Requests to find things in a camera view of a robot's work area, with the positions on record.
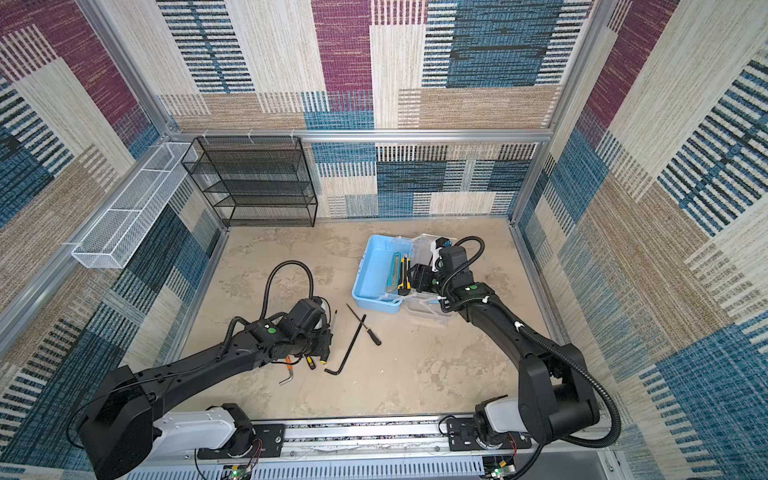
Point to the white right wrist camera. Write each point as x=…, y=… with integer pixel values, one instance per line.
x=435, y=247

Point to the light blue plastic toolbox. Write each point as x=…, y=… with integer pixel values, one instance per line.
x=369, y=287

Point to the teal utility knife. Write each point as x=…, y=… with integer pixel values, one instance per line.
x=393, y=275

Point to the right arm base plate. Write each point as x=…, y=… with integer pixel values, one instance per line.
x=465, y=434

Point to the black hex key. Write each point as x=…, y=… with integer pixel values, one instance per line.
x=339, y=370

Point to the white wire mesh basket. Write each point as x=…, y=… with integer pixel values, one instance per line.
x=115, y=237

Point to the orange hex key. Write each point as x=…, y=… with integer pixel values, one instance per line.
x=290, y=373

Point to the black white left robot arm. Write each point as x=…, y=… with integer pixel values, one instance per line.
x=130, y=418

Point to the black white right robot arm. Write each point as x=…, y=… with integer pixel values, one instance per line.
x=558, y=399

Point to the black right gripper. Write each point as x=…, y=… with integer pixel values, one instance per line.
x=420, y=277

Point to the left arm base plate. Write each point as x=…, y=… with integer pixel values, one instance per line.
x=261, y=440

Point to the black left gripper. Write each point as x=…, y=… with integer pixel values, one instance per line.
x=325, y=339

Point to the black yellow utility knife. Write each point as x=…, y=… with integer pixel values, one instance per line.
x=404, y=284

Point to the black wire mesh shelf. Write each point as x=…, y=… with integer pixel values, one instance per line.
x=254, y=181

